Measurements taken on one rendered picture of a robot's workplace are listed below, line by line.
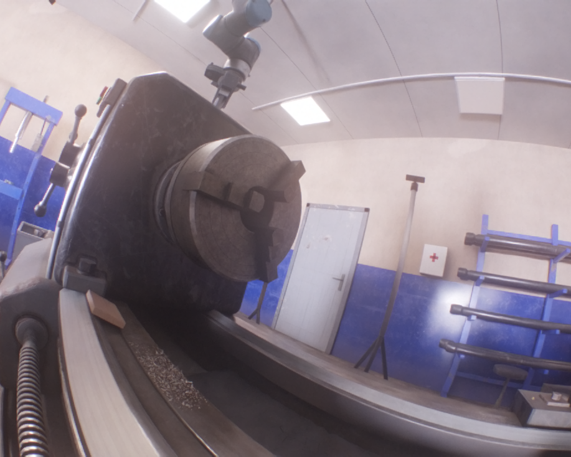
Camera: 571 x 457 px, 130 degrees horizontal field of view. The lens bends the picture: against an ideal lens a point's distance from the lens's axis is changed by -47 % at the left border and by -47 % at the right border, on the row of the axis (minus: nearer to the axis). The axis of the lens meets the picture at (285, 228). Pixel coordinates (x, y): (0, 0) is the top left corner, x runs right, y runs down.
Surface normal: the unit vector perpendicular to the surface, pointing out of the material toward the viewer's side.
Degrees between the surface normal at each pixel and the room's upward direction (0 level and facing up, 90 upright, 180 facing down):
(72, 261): 90
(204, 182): 90
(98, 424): 36
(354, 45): 180
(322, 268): 90
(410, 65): 180
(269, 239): 122
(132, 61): 90
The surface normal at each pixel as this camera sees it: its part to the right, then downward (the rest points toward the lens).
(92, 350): -0.12, -0.94
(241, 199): 0.76, 0.12
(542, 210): -0.59, -0.29
